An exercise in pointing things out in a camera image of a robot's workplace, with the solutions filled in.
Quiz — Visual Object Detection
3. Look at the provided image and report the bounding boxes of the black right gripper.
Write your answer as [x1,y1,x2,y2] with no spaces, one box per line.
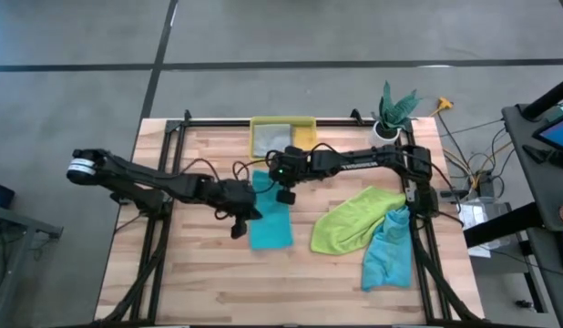
[266,145,311,207]

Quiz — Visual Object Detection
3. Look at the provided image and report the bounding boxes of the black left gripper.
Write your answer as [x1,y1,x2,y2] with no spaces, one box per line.
[212,178,264,241]

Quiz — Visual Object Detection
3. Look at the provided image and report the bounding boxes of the grey side desk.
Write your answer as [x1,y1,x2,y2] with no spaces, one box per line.
[500,102,563,328]

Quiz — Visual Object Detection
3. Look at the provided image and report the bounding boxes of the yellow cable plug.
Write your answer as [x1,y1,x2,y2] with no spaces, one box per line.
[429,96,456,118]

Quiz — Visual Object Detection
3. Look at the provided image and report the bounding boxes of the teal microfiber towel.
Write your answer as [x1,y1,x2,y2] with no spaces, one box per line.
[249,169,295,251]
[360,204,415,293]

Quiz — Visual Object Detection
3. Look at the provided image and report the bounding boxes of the yellow translucent plastic bin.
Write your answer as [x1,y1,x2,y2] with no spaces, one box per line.
[248,116,319,161]

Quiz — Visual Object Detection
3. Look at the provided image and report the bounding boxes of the dark side desk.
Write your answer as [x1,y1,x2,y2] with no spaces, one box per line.
[0,200,66,328]

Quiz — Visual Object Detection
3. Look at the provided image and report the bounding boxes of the grey microfiber towel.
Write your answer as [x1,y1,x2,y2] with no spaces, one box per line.
[253,123,293,159]

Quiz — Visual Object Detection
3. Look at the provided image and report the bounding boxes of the snake plant in white pot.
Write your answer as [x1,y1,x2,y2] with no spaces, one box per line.
[371,80,424,148]

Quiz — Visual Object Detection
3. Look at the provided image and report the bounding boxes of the black desk foot beam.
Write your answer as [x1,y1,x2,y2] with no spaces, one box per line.
[462,201,545,250]

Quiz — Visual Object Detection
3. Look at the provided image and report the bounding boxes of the black pole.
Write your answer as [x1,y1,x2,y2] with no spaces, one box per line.
[521,75,563,120]

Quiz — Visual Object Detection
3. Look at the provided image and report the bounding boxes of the tablet with blue screen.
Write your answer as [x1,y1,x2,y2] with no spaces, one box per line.
[531,116,563,155]

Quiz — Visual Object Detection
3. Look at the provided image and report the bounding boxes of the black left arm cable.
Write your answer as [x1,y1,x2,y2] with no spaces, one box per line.
[179,157,233,223]

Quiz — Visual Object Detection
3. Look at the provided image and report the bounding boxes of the lime green microfiber towel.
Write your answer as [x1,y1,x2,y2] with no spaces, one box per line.
[310,185,408,256]

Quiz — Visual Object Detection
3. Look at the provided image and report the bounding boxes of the white plastic-wrapped papers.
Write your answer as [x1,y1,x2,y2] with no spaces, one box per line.
[457,197,512,260]

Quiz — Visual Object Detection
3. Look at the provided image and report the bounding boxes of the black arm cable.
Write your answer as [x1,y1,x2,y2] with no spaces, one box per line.
[230,141,338,195]
[179,157,233,223]

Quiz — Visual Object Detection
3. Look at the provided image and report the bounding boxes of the black power strip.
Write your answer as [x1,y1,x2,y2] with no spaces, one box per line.
[471,169,498,199]

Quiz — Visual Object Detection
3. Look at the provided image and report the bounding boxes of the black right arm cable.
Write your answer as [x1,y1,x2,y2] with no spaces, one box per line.
[230,141,338,195]

